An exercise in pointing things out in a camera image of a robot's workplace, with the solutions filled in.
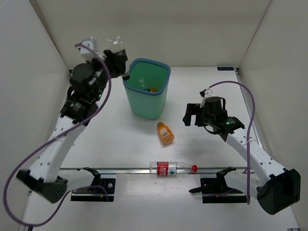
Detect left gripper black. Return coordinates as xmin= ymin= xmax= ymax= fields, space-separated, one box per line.
xmin=86 ymin=50 xmax=127 ymax=102

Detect clear bottle black label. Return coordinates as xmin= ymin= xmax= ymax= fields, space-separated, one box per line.
xmin=106 ymin=36 xmax=131 ymax=81

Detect clear bottle red label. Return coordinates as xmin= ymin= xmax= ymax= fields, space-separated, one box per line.
xmin=149 ymin=161 xmax=198 ymax=177

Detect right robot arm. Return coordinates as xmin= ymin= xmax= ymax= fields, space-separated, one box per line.
xmin=182 ymin=96 xmax=301 ymax=215

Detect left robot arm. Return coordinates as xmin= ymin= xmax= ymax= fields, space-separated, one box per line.
xmin=16 ymin=50 xmax=128 ymax=204

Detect green plastic bin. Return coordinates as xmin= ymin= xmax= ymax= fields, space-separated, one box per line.
xmin=123 ymin=58 xmax=171 ymax=120

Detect small orange juice bottle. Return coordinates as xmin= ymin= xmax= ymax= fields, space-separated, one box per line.
xmin=157 ymin=122 xmax=174 ymax=145

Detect blue label sticker right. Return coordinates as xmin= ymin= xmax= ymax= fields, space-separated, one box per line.
xmin=217 ymin=66 xmax=234 ymax=71

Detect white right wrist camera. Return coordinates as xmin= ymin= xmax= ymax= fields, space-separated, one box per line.
xmin=199 ymin=89 xmax=215 ymax=98

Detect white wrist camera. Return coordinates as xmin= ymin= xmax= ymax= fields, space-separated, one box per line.
xmin=78 ymin=37 xmax=99 ymax=61
xmin=199 ymin=89 xmax=215 ymax=98

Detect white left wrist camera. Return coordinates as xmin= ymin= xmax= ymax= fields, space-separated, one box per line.
xmin=78 ymin=37 xmax=99 ymax=61

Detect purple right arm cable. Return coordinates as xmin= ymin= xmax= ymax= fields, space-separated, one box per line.
xmin=205 ymin=80 xmax=256 ymax=205

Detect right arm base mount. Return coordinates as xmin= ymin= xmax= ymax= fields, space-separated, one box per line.
xmin=189 ymin=167 xmax=247 ymax=204

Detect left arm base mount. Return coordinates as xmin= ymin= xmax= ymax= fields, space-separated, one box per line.
xmin=70 ymin=167 xmax=116 ymax=202

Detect aluminium table edge rail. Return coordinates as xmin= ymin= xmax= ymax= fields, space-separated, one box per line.
xmin=59 ymin=167 xmax=253 ymax=175

